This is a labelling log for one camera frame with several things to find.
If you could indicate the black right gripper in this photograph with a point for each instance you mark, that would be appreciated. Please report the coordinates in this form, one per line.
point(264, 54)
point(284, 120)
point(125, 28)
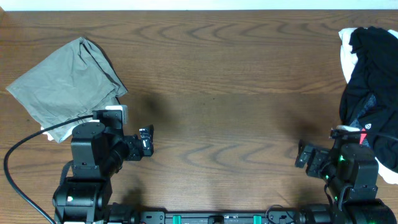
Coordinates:
point(308, 157)

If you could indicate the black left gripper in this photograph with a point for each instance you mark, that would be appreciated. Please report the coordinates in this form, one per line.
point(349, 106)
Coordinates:
point(142, 144)

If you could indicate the khaki green shorts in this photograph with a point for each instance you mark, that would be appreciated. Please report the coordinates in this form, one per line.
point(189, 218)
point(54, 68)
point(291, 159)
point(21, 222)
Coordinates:
point(68, 85)

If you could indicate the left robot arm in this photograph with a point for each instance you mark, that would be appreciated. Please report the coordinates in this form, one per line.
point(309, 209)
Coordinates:
point(98, 151)

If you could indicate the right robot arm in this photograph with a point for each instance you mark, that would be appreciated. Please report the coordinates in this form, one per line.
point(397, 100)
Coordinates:
point(350, 172)

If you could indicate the black garment with red tag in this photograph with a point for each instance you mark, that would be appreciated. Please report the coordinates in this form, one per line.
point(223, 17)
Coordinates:
point(373, 109)

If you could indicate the white Puma t-shirt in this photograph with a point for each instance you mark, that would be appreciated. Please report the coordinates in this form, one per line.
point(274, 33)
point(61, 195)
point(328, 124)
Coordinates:
point(59, 134)

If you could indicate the white garment under pile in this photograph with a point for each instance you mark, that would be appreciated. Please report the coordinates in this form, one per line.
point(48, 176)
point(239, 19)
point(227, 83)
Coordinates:
point(369, 56)

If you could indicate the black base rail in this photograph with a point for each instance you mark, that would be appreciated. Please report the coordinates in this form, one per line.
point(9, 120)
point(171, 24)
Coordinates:
point(272, 216)

